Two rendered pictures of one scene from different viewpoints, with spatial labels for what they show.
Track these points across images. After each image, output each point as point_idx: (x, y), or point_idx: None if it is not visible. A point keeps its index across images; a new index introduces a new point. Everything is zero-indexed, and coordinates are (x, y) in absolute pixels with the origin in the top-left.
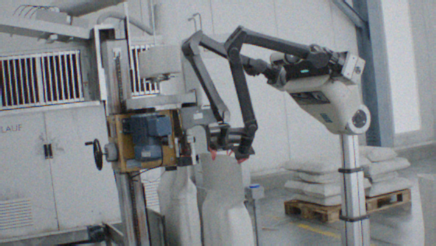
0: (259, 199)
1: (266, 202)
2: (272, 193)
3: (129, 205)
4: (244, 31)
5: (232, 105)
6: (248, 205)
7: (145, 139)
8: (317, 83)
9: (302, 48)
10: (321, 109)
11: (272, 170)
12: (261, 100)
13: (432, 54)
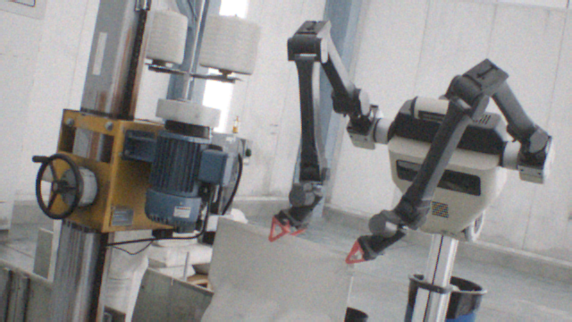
0: (18, 240)
1: (33, 248)
2: (29, 232)
3: (87, 292)
4: (507, 74)
5: (17, 91)
6: (7, 247)
7: (187, 185)
8: (475, 164)
9: (529, 120)
10: (444, 197)
11: (29, 197)
12: (39, 91)
13: (251, 88)
